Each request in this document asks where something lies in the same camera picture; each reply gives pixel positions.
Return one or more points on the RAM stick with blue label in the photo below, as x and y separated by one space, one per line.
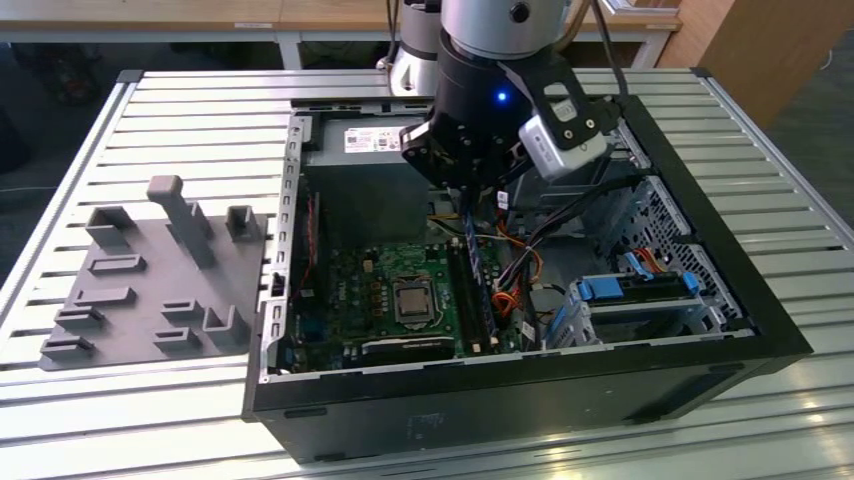
486 310

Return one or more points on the white power supply label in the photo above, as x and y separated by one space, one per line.
370 140

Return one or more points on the grey power supply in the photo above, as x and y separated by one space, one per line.
361 200

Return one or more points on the green motherboard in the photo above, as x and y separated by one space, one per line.
374 260

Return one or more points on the silver CPU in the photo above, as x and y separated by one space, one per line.
414 302

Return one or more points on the hard disk in blue carrier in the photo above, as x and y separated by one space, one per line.
601 290

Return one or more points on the wooden cabinet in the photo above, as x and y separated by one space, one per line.
768 50

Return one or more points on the black case latch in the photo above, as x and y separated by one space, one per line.
279 284

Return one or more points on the black graphics card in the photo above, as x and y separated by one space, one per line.
407 350

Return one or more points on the metal disk bay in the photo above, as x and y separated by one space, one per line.
667 320

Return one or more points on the black PC case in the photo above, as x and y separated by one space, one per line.
534 400

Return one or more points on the grey parts rack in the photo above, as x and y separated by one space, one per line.
147 310

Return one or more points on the black camera bracket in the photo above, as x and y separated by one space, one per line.
534 80

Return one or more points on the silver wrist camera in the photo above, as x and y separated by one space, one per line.
561 155

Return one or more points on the wooden desk white frame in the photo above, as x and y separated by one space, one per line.
134 15

